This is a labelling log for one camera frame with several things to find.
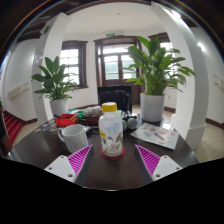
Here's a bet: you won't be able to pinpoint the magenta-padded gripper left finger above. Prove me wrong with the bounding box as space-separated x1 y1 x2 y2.
43 144 94 187

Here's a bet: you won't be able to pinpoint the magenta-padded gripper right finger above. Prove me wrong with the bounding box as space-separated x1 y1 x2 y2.
133 144 184 186

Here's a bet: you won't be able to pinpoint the clear bottle with yellow cap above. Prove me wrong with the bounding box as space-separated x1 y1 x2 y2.
98 101 125 158

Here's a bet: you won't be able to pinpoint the white printed paper leaflet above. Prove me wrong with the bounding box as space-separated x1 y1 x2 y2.
129 122 180 150

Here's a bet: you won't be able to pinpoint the white speckled mug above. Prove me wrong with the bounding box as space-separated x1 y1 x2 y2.
57 123 89 154

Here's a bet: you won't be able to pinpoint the group of round stickers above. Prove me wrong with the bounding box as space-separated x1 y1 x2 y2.
34 121 63 134

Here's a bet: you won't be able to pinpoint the red plastic box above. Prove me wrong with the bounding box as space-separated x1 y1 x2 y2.
54 113 80 128

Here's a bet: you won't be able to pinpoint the flat round red coaster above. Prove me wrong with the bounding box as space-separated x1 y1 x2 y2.
100 145 127 161

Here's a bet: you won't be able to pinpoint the grey rounded gadget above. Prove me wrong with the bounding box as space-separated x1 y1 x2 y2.
120 113 139 131

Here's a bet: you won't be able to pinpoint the small potted plant, white pot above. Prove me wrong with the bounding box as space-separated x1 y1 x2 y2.
30 55 79 117

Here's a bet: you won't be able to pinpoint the large potted plant, white pot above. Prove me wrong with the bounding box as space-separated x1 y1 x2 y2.
121 35 197 123

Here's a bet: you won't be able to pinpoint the red carpeted stairs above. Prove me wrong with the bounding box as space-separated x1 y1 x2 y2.
2 111 24 146

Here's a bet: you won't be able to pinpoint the black office chair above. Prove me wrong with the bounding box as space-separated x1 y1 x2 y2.
97 85 133 114

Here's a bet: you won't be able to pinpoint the wide dark-framed window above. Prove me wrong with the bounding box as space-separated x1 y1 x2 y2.
60 40 89 89

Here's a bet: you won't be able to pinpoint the dark wooden double door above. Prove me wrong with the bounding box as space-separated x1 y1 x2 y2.
94 35 143 106

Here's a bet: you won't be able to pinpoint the narrow dark-framed window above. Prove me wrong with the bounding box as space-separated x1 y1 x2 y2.
148 32 179 76

